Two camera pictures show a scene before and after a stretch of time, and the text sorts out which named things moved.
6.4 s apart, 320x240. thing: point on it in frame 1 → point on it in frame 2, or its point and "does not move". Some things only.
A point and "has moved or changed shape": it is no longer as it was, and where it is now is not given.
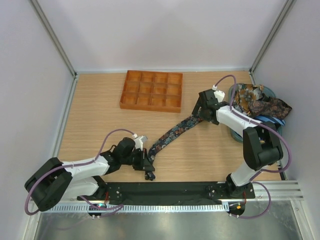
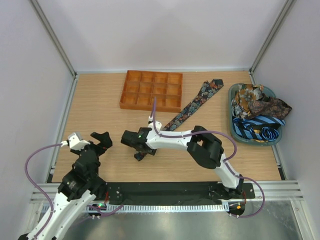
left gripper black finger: (148, 167) → (102, 137)
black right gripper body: (202, 114) → (152, 152)
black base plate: (167, 191) does not move
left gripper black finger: (150, 176) → (106, 141)
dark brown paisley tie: (268, 106) does not move
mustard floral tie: (245, 93) does not move
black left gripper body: (137, 161) → (98, 149)
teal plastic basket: (267, 91) does not move
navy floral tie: (166, 138) has moved or changed shape
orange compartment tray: (152, 91) does not move
